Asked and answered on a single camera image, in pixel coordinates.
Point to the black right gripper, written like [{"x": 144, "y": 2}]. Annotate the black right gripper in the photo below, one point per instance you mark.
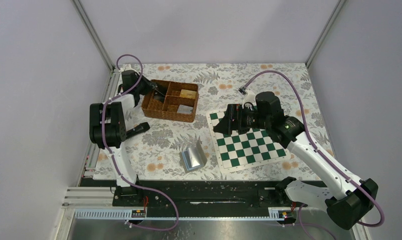
[{"x": 233, "y": 111}]

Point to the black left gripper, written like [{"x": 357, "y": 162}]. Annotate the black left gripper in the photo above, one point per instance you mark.
[{"x": 149, "y": 85}]

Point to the silver metal card holder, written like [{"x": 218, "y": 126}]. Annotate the silver metal card holder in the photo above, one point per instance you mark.
[{"x": 193, "y": 158}]

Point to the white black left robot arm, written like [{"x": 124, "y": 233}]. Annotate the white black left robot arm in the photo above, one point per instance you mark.
[{"x": 107, "y": 127}]

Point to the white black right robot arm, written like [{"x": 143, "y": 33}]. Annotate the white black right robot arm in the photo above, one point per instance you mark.
[{"x": 348, "y": 197}]

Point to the black cards in basket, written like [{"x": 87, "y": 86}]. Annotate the black cards in basket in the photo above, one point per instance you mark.
[{"x": 159, "y": 96}]

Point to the gold cards in basket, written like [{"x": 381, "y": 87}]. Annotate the gold cards in basket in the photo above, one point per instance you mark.
[{"x": 189, "y": 94}]

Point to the silver cards in basket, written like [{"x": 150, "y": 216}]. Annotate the silver cards in basket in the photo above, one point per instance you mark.
[{"x": 184, "y": 109}]

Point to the floral patterned table mat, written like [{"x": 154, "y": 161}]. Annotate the floral patterned table mat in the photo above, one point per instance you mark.
[{"x": 155, "y": 154}]

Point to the green white chessboard mat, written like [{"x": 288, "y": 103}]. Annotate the green white chessboard mat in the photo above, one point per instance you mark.
[{"x": 237, "y": 152}]

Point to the brown woven divided basket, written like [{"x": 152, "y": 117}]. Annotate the brown woven divided basket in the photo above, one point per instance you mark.
[{"x": 168, "y": 109}]

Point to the black microphone orange tip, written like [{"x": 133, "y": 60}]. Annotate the black microphone orange tip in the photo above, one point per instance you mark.
[{"x": 139, "y": 129}]

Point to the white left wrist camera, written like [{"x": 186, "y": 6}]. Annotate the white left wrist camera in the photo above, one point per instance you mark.
[{"x": 125, "y": 68}]

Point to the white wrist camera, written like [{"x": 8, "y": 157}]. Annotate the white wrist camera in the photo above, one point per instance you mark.
[
  {"x": 248, "y": 97},
  {"x": 125, "y": 68}
]

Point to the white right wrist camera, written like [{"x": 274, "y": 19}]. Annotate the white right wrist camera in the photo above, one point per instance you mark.
[{"x": 248, "y": 97}]

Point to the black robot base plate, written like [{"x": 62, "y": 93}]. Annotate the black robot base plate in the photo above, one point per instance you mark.
[{"x": 202, "y": 199}]

